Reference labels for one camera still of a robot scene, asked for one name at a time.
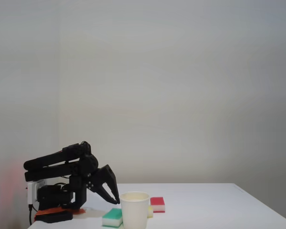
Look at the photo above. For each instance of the orange clamp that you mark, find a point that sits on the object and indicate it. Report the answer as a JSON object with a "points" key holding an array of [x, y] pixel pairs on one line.
{"points": [[50, 211]]}

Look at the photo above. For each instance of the green and white sponge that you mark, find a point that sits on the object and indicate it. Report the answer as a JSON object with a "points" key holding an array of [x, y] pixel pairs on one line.
{"points": [[112, 217]]}

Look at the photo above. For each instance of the white wall outlet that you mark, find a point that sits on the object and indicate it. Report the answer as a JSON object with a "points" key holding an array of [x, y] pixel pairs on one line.
{"points": [[32, 192]]}

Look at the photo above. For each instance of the red and white sponge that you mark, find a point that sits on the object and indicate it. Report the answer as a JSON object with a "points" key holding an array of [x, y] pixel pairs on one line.
{"points": [[157, 204]]}

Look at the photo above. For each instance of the black clamp pad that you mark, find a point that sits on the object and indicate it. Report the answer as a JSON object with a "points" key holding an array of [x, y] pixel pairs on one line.
{"points": [[54, 216]]}

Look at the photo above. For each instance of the white paper cup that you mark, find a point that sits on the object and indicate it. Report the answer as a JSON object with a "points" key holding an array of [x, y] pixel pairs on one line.
{"points": [[134, 212]]}

